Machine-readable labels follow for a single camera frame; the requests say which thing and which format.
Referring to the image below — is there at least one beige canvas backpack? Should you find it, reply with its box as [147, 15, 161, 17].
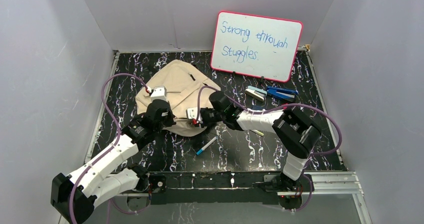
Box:
[146, 60, 221, 137]

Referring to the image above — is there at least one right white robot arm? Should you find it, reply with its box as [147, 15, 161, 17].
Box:
[195, 91, 322, 191]

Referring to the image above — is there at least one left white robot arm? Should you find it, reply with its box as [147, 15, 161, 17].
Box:
[50, 99, 175, 224]

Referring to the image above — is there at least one light blue white stapler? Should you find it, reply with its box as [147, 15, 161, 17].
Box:
[245, 86, 267, 102]

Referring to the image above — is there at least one white marker pale cap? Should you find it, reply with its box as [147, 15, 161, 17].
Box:
[251, 130, 264, 137]

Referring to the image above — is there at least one white marker blue cap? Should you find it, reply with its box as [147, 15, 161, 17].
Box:
[196, 136, 218, 155]

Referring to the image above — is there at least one blue black stapler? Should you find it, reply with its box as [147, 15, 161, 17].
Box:
[266, 86, 298, 103]

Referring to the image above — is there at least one pink framed whiteboard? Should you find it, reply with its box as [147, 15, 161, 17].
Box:
[210, 11, 304, 82]

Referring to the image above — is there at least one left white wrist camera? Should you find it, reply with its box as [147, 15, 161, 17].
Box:
[150, 86, 168, 102]

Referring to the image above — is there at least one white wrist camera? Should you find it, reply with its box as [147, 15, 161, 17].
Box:
[186, 107, 201, 126]
[150, 86, 168, 102]

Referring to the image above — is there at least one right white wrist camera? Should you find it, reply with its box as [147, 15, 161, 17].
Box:
[186, 107, 201, 126]

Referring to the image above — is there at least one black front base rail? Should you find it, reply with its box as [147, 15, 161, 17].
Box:
[145, 171, 299, 206]

